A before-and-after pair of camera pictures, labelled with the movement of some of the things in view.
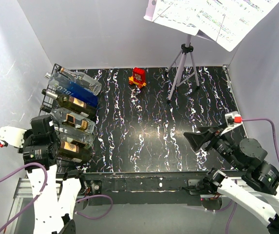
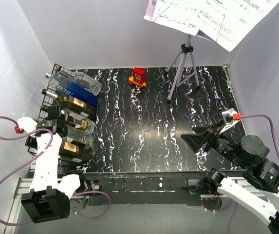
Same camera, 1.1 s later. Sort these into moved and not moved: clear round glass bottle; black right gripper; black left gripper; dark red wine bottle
Moved: black left gripper
Not moved: dark red wine bottle; black right gripper; clear round glass bottle
